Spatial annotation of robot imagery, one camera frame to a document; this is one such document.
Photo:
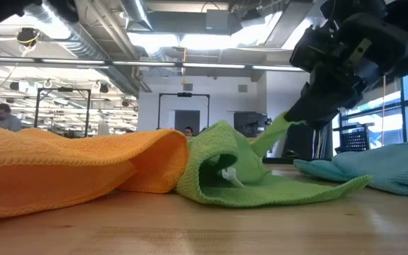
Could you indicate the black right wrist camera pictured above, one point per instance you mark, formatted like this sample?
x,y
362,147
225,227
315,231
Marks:
x,y
310,49

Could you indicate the grey door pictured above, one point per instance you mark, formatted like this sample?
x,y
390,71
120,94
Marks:
x,y
186,120

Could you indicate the green microfiber towel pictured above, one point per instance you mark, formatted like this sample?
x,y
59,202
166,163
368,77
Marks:
x,y
225,148

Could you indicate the black wall equipment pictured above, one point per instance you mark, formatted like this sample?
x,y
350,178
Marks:
x,y
250,122

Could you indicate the black metal gantry frame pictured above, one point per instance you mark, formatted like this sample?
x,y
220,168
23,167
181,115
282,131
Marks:
x,y
184,94
62,89

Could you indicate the light blue microfiber towel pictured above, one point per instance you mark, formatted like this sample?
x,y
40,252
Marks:
x,y
384,166

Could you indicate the orange microfiber towel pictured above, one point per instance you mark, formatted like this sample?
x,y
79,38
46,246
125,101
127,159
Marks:
x,y
66,166

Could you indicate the black folding panel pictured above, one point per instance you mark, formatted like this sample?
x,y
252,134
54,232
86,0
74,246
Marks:
x,y
303,143

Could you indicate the long ceiling light bar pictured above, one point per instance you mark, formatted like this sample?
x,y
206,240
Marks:
x,y
83,62

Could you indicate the black plastic crate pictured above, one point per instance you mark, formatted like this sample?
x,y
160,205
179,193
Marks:
x,y
354,141

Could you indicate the person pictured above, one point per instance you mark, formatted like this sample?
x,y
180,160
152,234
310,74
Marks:
x,y
188,131
7,120

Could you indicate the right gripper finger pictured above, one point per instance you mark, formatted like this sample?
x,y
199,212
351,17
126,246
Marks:
x,y
317,110
342,83

